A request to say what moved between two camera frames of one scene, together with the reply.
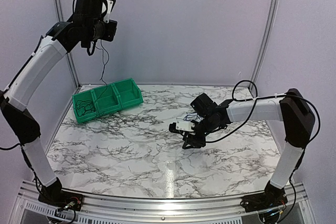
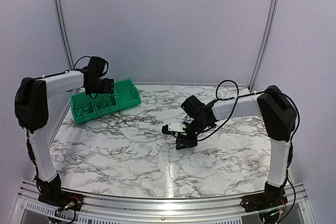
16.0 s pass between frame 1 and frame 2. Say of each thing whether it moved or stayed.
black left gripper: moved
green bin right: stayed
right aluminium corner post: stayed
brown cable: moved
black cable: stayed
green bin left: stayed
